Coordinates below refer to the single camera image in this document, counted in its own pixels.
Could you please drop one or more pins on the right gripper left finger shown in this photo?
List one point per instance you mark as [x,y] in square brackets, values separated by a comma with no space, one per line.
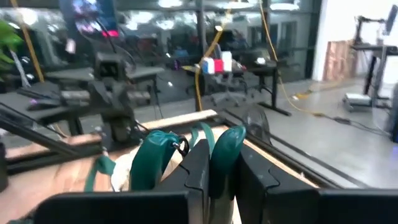
[124,208]

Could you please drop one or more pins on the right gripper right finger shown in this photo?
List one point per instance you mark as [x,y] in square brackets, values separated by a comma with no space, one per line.
[295,208]

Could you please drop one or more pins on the beige green-trimmed gardening bag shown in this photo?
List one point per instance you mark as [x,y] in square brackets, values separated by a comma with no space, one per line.
[121,174]

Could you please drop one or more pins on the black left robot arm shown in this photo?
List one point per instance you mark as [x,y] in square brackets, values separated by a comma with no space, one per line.
[119,130]

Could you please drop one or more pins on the grey desk top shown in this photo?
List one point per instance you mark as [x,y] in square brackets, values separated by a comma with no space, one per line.
[146,71]

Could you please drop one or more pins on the colourful display screen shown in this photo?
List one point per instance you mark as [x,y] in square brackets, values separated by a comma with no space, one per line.
[90,18]

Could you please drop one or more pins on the black side desk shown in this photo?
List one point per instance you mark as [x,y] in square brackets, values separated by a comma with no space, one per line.
[18,109]

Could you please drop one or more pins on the black floor fan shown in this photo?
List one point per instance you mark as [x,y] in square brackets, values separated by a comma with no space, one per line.
[256,124]

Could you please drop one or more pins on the red white blue box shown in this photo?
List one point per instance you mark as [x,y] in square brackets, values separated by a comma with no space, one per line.
[214,65]

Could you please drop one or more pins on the green leafy plant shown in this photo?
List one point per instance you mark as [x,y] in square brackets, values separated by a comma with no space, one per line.
[7,40]

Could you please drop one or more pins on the grey office chair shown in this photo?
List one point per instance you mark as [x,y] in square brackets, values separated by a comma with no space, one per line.
[228,90]

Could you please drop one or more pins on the white floor box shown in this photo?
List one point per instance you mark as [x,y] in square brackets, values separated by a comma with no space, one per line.
[357,100]

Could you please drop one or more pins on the black standing desk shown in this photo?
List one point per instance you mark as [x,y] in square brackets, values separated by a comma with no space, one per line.
[267,67]

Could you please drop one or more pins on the wooden crate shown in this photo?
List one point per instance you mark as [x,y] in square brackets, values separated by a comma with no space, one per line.
[339,60]

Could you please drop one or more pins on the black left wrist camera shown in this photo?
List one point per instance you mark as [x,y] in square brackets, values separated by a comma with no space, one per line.
[109,66]

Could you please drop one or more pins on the black aluminium table frame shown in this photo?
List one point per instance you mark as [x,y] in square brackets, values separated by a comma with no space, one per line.
[46,158]

